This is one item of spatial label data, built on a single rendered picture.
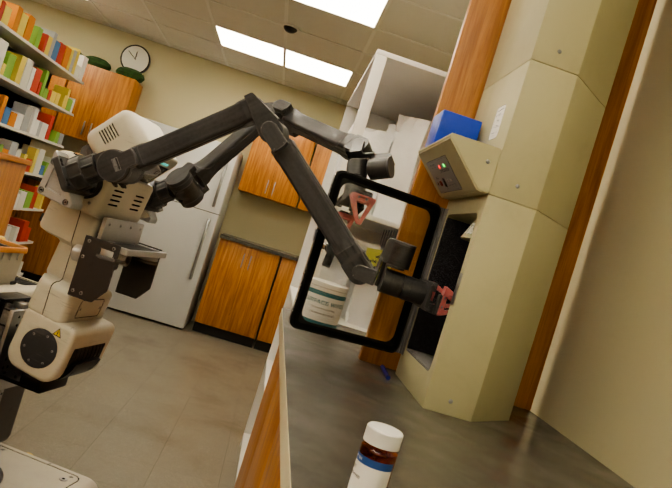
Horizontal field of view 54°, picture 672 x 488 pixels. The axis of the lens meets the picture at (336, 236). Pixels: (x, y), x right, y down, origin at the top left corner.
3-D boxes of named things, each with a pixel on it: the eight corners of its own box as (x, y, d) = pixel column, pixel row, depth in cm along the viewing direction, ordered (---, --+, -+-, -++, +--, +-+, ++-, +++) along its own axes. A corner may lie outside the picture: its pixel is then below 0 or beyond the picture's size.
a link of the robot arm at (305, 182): (264, 135, 159) (253, 129, 148) (284, 122, 158) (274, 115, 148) (358, 286, 157) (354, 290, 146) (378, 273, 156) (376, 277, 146)
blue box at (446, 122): (460, 161, 167) (470, 128, 167) (472, 157, 157) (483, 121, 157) (423, 149, 166) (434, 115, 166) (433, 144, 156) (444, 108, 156)
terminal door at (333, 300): (396, 354, 168) (443, 205, 168) (287, 326, 157) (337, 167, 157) (395, 353, 168) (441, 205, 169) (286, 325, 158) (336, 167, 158)
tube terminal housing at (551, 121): (484, 400, 172) (571, 120, 172) (532, 440, 139) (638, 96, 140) (394, 373, 169) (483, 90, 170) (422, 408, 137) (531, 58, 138)
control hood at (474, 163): (448, 200, 170) (460, 163, 170) (488, 194, 138) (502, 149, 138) (407, 186, 169) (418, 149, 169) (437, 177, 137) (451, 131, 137)
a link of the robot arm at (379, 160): (362, 161, 186) (353, 138, 180) (401, 157, 181) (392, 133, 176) (354, 191, 178) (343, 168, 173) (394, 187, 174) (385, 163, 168)
